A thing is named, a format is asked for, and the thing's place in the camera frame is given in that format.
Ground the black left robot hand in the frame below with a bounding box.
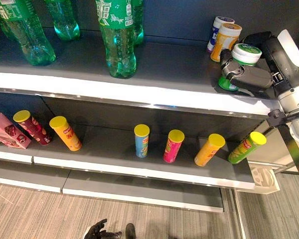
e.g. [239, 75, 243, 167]
[86, 219, 123, 239]

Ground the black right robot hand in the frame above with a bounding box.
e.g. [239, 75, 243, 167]
[219, 29, 299, 100]

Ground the green can with white lid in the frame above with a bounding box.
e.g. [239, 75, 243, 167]
[218, 43, 263, 92]

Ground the orange can with white lid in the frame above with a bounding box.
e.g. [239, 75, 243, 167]
[210, 23, 243, 63]

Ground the blue white can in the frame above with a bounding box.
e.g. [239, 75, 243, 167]
[206, 16, 235, 53]

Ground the green chips tube yellow lid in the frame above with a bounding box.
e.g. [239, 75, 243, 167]
[227, 131, 268, 165]

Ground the blue chips tube yellow lid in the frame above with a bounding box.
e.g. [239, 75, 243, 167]
[134, 123, 150, 159]

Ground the orange chips tube yellow lid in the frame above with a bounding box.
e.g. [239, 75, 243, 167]
[194, 133, 226, 167]
[49, 116, 83, 152]

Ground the pink chips tube yellow lid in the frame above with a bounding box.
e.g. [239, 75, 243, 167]
[162, 129, 185, 164]

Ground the grey store shelf unit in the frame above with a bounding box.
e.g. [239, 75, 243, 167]
[0, 0, 299, 214]

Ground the maroon chips tube yellow lid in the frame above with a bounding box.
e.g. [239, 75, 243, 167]
[12, 110, 52, 146]

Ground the pink snack box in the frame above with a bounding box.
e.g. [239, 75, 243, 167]
[0, 112, 32, 150]

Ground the large green soda bottle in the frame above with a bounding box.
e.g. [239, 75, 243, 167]
[95, 0, 138, 79]
[132, 0, 146, 47]
[0, 0, 57, 67]
[43, 0, 81, 42]

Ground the white shelf base bracket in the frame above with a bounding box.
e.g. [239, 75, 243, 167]
[248, 164, 281, 195]

